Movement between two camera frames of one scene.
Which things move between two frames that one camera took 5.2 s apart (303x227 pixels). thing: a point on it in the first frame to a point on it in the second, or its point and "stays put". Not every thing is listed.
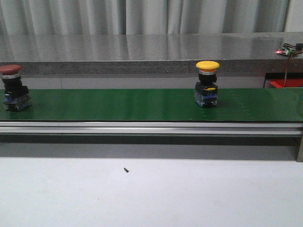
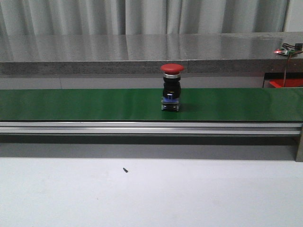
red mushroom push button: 16,97 to 172,87
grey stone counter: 159,60 stays put
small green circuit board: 283,51 stays put
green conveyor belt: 284,105 stays put
